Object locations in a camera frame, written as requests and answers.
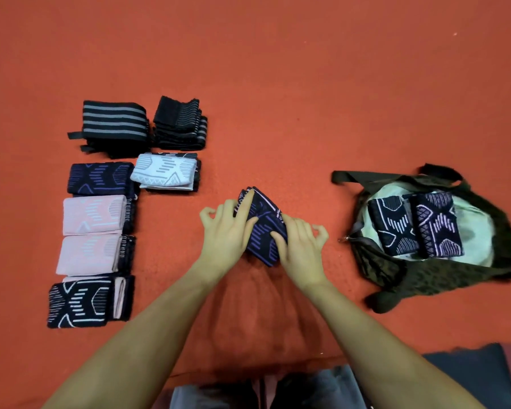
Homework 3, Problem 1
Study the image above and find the single black white-lined sock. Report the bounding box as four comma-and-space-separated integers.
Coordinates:
48, 278, 114, 329

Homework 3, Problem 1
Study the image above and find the person's left hand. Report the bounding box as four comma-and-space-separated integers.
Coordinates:
198, 190, 259, 282

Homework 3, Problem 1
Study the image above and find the person's right forearm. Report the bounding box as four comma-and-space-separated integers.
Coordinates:
302, 281, 487, 409

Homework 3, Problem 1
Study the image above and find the single purple black sock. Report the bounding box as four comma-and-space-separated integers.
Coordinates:
409, 191, 465, 259

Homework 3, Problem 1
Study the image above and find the single black white-patterned sock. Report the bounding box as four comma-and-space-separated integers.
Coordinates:
368, 195, 422, 257
122, 187, 140, 235
118, 234, 138, 276

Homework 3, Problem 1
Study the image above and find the single navy blue-lined sock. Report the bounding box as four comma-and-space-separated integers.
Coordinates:
67, 161, 137, 198

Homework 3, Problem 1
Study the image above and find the single navy striped sock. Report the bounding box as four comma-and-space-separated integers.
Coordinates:
234, 186, 288, 268

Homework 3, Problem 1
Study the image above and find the dark grey seat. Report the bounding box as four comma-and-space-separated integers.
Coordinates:
424, 342, 511, 409

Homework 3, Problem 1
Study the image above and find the person's right hand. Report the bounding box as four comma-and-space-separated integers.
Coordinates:
271, 212, 330, 290

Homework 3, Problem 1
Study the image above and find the single navy purple-cuffed sock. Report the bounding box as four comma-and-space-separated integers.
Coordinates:
123, 275, 136, 320

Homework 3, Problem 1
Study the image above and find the single black grey-striped sock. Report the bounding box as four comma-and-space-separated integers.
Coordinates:
157, 151, 203, 193

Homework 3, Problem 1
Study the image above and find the single pale blue-white sock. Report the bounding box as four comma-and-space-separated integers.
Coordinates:
129, 153, 198, 193

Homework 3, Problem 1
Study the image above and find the person's left forearm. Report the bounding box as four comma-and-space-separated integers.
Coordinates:
43, 264, 227, 409

